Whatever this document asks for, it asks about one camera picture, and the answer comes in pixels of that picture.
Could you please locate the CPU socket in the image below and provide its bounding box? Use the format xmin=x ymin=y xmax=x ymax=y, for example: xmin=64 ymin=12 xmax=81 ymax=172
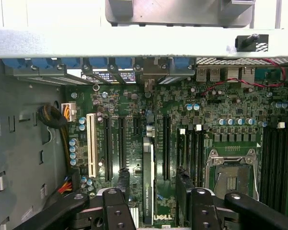
xmin=205 ymin=148 xmax=259 ymax=205

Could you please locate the black expansion slot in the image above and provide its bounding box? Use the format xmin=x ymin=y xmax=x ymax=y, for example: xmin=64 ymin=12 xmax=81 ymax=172
xmin=118 ymin=116 xmax=127 ymax=173
xmin=162 ymin=115 xmax=172 ymax=182
xmin=103 ymin=116 xmax=114 ymax=182

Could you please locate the white expansion slot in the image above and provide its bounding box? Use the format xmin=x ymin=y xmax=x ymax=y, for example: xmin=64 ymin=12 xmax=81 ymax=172
xmin=86 ymin=113 xmax=97 ymax=178

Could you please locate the green motherboard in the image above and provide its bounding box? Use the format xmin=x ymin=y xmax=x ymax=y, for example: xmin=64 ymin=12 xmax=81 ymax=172
xmin=60 ymin=69 xmax=288 ymax=230

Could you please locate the white power connector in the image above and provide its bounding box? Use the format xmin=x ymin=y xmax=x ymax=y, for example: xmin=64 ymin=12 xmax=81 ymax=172
xmin=61 ymin=102 xmax=77 ymax=123

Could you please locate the open grey PC case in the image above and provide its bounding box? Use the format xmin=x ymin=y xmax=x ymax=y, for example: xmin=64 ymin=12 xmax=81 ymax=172
xmin=0 ymin=26 xmax=288 ymax=230

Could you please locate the coloured power wire bundle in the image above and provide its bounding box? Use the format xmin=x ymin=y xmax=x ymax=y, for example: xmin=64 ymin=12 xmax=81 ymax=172
xmin=57 ymin=174 xmax=74 ymax=196

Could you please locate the black sleeved power cable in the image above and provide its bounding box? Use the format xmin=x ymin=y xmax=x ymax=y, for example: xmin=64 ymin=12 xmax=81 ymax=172
xmin=36 ymin=102 xmax=75 ymax=175

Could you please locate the red and black twisted wire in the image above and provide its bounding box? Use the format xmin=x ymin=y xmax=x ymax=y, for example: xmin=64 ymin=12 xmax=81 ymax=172
xmin=200 ymin=58 xmax=288 ymax=97

